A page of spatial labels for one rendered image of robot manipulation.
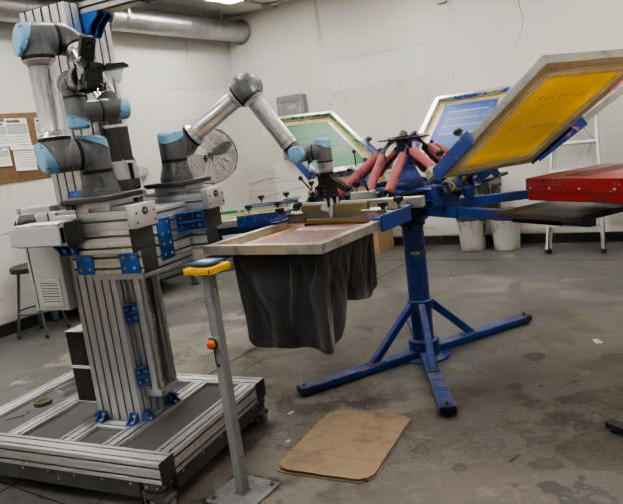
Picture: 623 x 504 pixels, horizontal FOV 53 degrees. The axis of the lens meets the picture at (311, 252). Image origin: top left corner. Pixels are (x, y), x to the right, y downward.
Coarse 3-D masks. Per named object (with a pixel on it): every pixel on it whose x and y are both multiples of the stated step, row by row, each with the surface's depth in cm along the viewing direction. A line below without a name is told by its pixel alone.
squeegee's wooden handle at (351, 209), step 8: (304, 208) 300; (312, 208) 297; (320, 208) 295; (336, 208) 290; (344, 208) 288; (352, 208) 286; (360, 208) 283; (368, 208) 283; (312, 216) 298; (320, 216) 296; (328, 216) 294; (336, 216) 291; (344, 216) 289; (352, 216) 287; (360, 216) 284
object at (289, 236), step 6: (282, 234) 288; (288, 234) 286; (294, 234) 283; (300, 234) 281; (306, 234) 279; (264, 240) 277; (270, 240) 275; (276, 240) 273; (282, 240) 271; (288, 240) 269; (294, 240) 266
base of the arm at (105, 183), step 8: (112, 168) 244; (88, 176) 238; (96, 176) 238; (104, 176) 239; (112, 176) 242; (88, 184) 238; (96, 184) 237; (104, 184) 238; (112, 184) 241; (88, 192) 238; (96, 192) 237; (104, 192) 238; (112, 192) 240; (120, 192) 244
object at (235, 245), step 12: (264, 228) 290; (276, 228) 297; (288, 228) 305; (360, 228) 253; (372, 228) 262; (228, 240) 268; (240, 240) 275; (252, 240) 282; (324, 240) 235; (336, 240) 237; (348, 240) 245; (204, 252) 260; (216, 252) 257; (228, 252) 253; (240, 252) 250; (252, 252) 246; (264, 252) 243; (276, 252) 240; (288, 252) 237; (300, 252) 234; (312, 252) 231; (324, 252) 230
